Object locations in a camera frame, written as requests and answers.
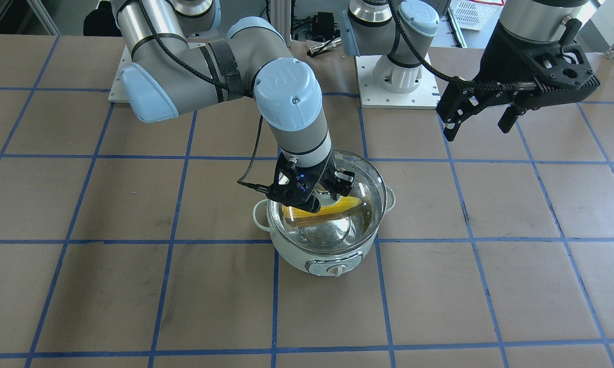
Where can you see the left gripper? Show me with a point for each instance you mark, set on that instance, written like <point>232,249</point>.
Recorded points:
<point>502,56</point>

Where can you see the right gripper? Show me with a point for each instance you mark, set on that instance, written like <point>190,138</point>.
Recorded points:
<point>323,175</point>

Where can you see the yellow corn cob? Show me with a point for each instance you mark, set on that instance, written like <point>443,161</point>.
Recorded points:
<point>342,205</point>

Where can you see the glass pot lid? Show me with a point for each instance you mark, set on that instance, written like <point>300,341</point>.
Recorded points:
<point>338,233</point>

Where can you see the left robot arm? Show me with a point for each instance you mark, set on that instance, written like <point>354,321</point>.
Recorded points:
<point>403,30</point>

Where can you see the pale green cooking pot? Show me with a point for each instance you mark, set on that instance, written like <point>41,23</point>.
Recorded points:
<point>316,264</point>

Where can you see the brown paper table cover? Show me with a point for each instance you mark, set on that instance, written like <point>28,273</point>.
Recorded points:
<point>127,244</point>

